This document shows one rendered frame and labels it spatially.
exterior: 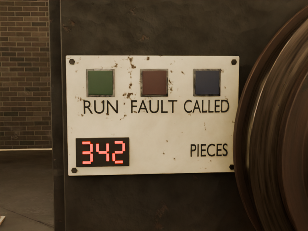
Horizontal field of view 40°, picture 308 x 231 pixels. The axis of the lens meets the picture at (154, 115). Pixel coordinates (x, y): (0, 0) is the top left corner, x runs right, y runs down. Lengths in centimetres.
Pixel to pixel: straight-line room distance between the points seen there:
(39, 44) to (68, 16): 605
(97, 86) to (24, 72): 612
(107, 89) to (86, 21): 11
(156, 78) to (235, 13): 16
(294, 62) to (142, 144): 25
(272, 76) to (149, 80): 19
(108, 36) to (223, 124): 22
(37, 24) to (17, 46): 44
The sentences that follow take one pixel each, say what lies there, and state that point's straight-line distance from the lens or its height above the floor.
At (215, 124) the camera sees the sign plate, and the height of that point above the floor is 114.
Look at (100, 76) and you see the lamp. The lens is 63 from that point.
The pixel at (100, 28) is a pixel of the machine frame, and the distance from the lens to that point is 66.
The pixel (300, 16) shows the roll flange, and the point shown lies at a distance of 62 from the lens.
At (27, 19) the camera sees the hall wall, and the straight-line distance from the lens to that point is 677.
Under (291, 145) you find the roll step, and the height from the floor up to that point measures 113.
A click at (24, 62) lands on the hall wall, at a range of 674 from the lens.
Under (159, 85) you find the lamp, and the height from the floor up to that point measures 120.
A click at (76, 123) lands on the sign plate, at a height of 114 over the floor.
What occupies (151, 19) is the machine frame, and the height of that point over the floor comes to 130.
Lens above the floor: 122
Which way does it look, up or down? 6 degrees down
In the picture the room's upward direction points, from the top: straight up
